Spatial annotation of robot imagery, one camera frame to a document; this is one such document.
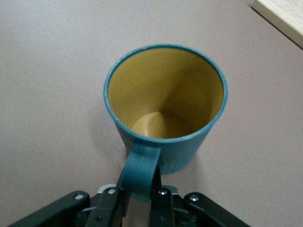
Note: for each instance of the wooden cutting board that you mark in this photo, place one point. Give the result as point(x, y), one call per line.
point(284, 19)

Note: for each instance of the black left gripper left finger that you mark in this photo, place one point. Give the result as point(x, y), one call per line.
point(94, 208)

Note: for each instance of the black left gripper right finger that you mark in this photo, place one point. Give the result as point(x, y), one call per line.
point(165, 208)

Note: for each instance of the brown table mat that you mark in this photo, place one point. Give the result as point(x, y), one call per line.
point(47, 94)

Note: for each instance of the teal cup with yellow inside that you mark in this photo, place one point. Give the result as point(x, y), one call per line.
point(165, 82)

